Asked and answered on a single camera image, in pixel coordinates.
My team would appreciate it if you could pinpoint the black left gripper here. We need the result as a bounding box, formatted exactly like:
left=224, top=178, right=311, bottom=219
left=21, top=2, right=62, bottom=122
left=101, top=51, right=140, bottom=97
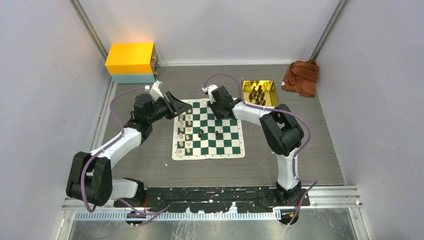
left=147, top=91, right=192, bottom=124

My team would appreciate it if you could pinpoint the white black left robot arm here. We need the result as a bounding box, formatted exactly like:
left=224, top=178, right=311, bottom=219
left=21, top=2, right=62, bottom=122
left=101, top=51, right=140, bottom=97
left=65, top=91, right=192, bottom=207

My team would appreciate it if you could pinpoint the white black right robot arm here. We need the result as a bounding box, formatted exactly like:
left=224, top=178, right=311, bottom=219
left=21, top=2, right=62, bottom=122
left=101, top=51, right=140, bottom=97
left=202, top=84, right=305, bottom=206

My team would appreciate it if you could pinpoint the green white chess mat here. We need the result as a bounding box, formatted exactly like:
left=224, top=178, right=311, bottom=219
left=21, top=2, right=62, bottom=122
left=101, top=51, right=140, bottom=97
left=172, top=98, right=246, bottom=161

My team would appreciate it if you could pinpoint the gold metal tin tray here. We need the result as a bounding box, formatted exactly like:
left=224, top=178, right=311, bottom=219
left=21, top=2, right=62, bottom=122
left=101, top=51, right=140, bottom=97
left=241, top=80, right=279, bottom=107

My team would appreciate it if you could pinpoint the yellow and teal box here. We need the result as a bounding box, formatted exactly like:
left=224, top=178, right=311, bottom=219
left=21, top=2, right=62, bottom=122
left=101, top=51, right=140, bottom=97
left=105, top=42, right=160, bottom=84

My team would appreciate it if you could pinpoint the brown crumpled cloth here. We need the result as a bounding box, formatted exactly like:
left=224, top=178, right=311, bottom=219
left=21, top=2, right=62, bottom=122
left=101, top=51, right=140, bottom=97
left=281, top=59, right=320, bottom=98

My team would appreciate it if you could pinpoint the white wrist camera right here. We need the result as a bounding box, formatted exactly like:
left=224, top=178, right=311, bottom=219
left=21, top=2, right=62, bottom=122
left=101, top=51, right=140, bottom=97
left=201, top=84, right=218, bottom=95

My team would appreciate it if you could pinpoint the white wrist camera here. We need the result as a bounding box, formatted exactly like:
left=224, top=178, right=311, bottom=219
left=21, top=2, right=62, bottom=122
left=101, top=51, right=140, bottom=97
left=144, top=80, right=164, bottom=101
left=201, top=84, right=218, bottom=95

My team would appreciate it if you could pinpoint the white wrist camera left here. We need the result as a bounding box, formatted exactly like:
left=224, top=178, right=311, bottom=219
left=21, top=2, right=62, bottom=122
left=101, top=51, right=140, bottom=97
left=144, top=80, right=164, bottom=101

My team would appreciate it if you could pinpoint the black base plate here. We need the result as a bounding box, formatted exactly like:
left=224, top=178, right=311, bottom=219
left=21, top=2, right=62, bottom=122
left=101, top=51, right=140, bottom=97
left=113, top=186, right=310, bottom=214

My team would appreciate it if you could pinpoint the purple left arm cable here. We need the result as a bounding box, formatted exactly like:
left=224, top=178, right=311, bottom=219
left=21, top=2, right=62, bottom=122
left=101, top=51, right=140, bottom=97
left=80, top=86, right=170, bottom=227

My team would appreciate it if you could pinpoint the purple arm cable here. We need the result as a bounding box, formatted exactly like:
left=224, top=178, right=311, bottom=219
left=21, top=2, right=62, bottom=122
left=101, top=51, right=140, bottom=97
left=203, top=73, right=319, bottom=226
left=80, top=86, right=170, bottom=227

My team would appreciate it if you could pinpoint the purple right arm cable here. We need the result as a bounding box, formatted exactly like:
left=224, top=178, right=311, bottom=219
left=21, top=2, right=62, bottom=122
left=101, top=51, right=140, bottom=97
left=203, top=73, right=319, bottom=226

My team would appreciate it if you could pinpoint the aluminium frame rail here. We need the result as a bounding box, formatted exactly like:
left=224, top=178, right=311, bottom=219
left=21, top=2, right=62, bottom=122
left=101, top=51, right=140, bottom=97
left=62, top=186, right=363, bottom=226

